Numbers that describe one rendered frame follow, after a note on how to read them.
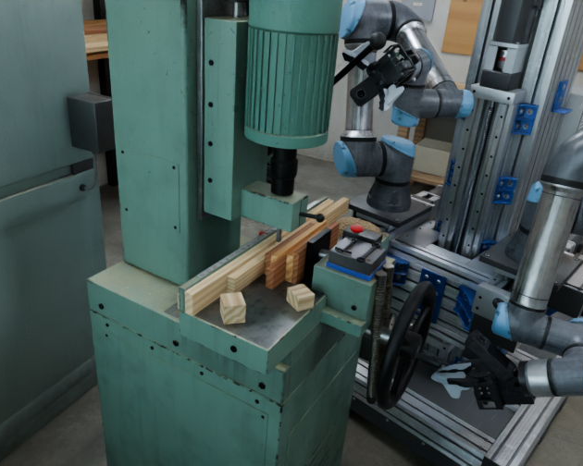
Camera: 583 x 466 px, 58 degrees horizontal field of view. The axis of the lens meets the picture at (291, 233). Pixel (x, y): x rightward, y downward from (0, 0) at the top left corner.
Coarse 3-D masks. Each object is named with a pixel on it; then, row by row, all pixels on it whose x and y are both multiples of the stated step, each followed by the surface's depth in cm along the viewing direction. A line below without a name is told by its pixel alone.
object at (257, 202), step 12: (252, 192) 118; (264, 192) 117; (300, 192) 119; (252, 204) 119; (264, 204) 117; (276, 204) 115; (288, 204) 114; (300, 204) 116; (252, 216) 120; (264, 216) 118; (276, 216) 116; (288, 216) 115; (300, 216) 118; (288, 228) 116
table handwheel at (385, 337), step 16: (416, 288) 108; (432, 288) 114; (416, 304) 105; (432, 304) 121; (400, 320) 103; (416, 320) 119; (368, 336) 117; (384, 336) 115; (400, 336) 102; (416, 336) 113; (384, 352) 103; (400, 352) 113; (416, 352) 113; (384, 368) 102; (400, 368) 115; (384, 384) 103; (400, 384) 117; (384, 400) 106
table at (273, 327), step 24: (384, 240) 140; (264, 288) 114; (216, 312) 105; (264, 312) 106; (288, 312) 107; (312, 312) 109; (336, 312) 113; (192, 336) 105; (216, 336) 101; (240, 336) 99; (264, 336) 99; (288, 336) 101; (360, 336) 110; (240, 360) 100; (264, 360) 97
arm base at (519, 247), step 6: (522, 228) 150; (516, 234) 152; (522, 234) 150; (510, 240) 155; (516, 240) 152; (522, 240) 150; (510, 246) 154; (516, 246) 151; (522, 246) 149; (510, 252) 153; (516, 252) 150; (522, 252) 149; (510, 258) 153; (516, 258) 150
